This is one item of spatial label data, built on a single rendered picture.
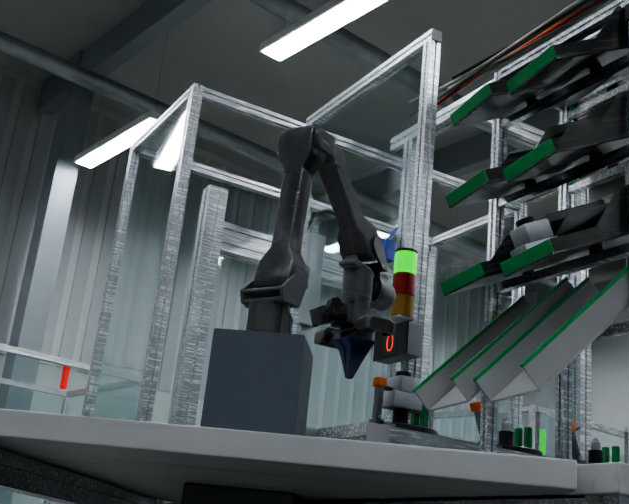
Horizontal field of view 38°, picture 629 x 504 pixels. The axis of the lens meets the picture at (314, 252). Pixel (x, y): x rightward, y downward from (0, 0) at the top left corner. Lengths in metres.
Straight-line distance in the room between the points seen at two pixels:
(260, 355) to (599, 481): 0.58
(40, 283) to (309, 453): 8.26
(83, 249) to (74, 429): 9.55
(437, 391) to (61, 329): 8.93
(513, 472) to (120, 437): 0.40
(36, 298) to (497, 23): 5.02
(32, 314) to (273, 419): 7.78
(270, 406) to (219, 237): 1.48
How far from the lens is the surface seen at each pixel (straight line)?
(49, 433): 1.02
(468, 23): 8.79
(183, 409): 2.65
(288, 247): 1.49
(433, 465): 0.95
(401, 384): 1.70
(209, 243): 2.77
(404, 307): 1.97
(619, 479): 0.96
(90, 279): 10.54
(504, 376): 1.40
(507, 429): 1.87
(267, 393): 1.36
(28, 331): 9.03
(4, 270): 10.15
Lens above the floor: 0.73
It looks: 19 degrees up
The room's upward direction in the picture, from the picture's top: 6 degrees clockwise
